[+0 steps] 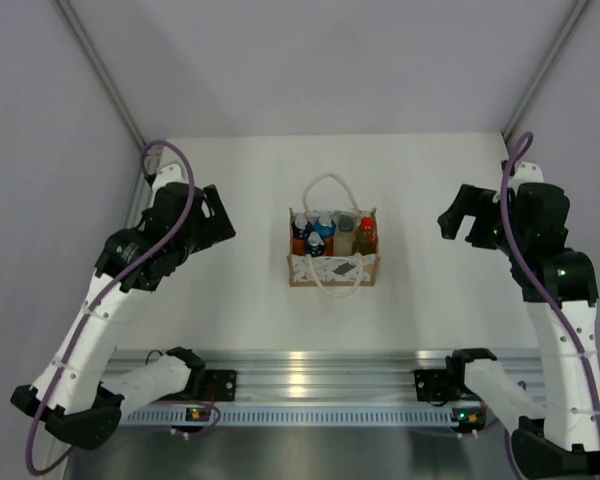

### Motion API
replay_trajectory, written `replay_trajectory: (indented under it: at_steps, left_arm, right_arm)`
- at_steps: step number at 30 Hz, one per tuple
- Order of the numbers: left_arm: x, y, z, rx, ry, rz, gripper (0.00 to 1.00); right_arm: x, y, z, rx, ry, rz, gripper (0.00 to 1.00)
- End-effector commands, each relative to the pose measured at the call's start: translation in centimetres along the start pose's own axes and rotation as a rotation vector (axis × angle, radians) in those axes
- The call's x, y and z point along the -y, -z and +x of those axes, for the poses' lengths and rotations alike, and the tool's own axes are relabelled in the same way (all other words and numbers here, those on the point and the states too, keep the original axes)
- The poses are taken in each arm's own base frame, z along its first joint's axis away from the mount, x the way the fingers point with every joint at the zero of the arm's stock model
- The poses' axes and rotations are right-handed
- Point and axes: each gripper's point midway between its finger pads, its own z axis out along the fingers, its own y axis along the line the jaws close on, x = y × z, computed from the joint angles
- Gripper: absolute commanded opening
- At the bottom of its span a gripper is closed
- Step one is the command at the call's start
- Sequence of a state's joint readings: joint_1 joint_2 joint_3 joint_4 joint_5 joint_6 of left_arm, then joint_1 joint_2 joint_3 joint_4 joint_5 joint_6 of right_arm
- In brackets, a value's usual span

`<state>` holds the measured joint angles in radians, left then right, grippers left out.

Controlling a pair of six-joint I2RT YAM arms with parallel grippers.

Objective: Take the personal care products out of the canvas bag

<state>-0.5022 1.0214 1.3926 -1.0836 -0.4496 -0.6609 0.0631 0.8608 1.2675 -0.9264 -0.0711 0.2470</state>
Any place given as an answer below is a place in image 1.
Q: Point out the aluminium frame post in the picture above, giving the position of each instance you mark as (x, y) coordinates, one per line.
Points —
(548, 61)
(73, 22)

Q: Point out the light blue pump bottle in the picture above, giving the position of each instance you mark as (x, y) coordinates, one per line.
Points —
(326, 228)

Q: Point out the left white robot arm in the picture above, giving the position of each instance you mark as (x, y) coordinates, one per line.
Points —
(71, 397)

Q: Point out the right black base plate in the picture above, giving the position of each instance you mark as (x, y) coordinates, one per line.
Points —
(435, 387)

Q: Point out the right aluminium frame post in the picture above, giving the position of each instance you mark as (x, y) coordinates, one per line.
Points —
(548, 61)

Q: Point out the slotted grey cable duct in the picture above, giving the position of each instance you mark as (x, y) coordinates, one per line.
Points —
(358, 416)

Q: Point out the yellow bottle red cap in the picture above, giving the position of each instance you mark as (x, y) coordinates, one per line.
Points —
(366, 236)

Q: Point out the dark blue pump bottle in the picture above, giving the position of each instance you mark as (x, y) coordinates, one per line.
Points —
(315, 245)
(301, 227)

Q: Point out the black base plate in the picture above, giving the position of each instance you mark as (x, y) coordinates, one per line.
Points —
(218, 386)
(435, 387)

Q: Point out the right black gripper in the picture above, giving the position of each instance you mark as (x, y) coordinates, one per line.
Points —
(470, 201)

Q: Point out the dark blue front pump bottle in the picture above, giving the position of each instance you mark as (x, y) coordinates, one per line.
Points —
(315, 245)

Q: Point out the burlap canvas tote bag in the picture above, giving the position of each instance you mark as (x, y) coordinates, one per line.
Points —
(337, 276)

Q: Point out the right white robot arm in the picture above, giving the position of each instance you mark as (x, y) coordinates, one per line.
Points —
(560, 438)

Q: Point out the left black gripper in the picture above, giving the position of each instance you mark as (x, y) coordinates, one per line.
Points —
(221, 228)

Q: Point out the clear bottle grey cap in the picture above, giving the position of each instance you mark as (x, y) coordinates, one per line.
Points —
(344, 236)

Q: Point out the left aluminium frame post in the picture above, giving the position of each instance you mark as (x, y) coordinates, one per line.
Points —
(73, 22)

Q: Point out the dark blue rear pump bottle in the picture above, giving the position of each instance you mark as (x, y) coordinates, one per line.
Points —
(301, 227)

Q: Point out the aluminium mounting rail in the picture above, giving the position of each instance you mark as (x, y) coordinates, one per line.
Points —
(322, 377)

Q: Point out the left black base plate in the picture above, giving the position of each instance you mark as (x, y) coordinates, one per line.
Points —
(218, 386)

